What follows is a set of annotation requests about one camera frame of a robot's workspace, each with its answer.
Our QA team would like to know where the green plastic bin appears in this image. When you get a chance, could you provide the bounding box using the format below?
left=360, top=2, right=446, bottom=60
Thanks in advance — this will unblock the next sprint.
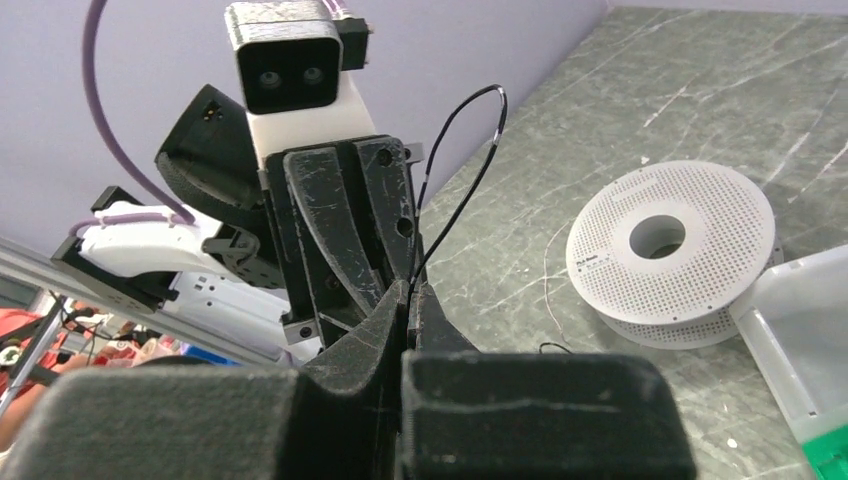
left=801, top=425, right=848, bottom=480

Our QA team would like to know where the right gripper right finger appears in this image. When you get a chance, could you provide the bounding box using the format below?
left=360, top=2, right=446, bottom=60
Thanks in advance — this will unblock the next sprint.
left=400, top=286, right=697, bottom=479

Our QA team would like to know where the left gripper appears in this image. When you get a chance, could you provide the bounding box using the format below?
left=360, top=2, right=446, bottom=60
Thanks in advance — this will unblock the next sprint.
left=261, top=135, right=423, bottom=346

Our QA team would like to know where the clear plastic bin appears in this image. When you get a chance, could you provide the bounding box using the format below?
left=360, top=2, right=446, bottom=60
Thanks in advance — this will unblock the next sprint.
left=730, top=246, right=847, bottom=444

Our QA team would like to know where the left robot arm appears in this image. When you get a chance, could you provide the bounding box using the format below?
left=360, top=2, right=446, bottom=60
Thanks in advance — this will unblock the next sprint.
left=52, top=77, right=422, bottom=364

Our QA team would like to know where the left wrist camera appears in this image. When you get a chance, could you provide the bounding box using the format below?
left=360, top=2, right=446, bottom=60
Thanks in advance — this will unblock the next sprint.
left=224, top=1, right=377, bottom=167

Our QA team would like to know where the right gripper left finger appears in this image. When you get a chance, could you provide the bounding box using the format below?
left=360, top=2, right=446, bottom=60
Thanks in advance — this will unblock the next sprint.
left=291, top=281, right=408, bottom=479

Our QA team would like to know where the black wire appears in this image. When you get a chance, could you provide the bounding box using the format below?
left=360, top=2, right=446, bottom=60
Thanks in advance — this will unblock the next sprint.
left=405, top=84, right=575, bottom=356

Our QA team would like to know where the grey perforated spool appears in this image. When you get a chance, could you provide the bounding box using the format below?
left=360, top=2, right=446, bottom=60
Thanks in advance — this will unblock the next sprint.
left=565, top=160, right=784, bottom=350

